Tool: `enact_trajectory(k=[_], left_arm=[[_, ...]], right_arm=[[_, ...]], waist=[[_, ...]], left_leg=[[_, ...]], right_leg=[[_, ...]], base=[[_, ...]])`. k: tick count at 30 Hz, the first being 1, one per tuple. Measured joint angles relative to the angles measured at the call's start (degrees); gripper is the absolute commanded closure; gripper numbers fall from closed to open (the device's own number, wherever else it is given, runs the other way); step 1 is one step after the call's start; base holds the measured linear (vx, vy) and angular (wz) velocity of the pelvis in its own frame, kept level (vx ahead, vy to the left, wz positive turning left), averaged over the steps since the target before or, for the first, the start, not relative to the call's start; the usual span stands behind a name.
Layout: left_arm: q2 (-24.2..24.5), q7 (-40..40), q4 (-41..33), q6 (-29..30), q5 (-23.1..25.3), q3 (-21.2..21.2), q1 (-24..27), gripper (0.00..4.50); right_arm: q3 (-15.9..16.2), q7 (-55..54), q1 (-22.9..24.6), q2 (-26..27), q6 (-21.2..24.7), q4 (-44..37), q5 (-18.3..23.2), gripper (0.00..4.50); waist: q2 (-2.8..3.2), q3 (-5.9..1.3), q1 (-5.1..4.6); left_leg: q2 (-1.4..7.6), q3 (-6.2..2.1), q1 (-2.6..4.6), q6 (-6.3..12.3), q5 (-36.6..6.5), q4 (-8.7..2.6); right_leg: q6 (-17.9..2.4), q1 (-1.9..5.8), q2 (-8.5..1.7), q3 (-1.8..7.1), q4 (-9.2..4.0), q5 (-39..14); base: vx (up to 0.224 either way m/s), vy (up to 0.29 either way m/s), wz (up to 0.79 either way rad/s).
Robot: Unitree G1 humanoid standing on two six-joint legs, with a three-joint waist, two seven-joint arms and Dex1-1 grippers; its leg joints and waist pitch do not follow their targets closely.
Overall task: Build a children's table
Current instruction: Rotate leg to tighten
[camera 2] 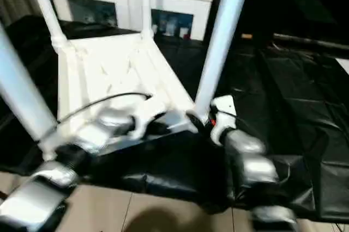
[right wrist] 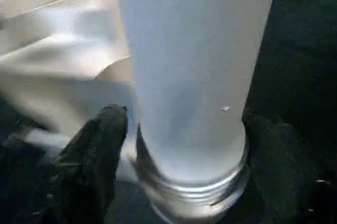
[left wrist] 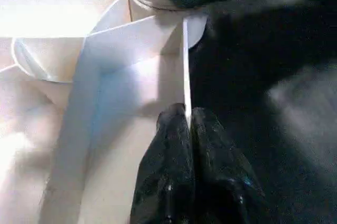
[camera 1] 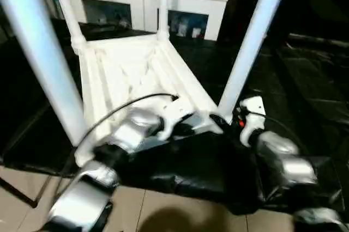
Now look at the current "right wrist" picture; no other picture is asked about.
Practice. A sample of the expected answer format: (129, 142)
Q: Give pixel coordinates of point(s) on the black work mat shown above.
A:
(300, 50)

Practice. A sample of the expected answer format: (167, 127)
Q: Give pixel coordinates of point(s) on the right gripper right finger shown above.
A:
(295, 176)

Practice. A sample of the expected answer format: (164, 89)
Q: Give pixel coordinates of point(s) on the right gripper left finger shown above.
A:
(79, 176)

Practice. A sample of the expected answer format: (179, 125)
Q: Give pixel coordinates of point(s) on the white plastic table top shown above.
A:
(58, 56)

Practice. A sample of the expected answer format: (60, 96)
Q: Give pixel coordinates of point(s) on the white plastic table leg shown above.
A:
(195, 66)

